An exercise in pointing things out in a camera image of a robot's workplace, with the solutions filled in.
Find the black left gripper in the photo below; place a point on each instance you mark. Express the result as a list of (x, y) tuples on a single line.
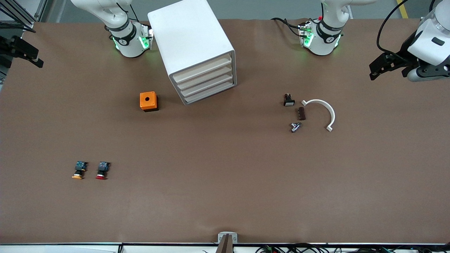
[(399, 58)]

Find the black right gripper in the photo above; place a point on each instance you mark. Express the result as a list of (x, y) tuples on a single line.
[(10, 45)]

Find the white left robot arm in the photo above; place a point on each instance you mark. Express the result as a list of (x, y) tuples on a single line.
[(323, 44)]

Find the black white square button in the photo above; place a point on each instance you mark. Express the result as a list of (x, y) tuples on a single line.
[(289, 102)]

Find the orange button box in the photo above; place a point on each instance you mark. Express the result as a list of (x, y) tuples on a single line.
[(143, 102)]

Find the yellow push button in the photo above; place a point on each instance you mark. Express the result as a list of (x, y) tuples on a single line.
[(80, 168)]

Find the red push button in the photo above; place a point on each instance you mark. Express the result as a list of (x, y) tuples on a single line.
[(102, 168)]

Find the dark brown terminal block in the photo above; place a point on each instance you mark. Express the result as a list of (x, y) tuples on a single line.
[(302, 114)]

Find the chrome valve fitting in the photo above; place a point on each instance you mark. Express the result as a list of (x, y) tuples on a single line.
[(295, 127)]

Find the aluminium frame profile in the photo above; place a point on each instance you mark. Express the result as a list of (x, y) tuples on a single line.
[(29, 25)]

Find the white curved plastic bracket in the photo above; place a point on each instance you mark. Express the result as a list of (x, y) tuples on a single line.
[(330, 112)]

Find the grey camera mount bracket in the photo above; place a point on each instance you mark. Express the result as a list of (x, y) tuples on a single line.
[(221, 237)]

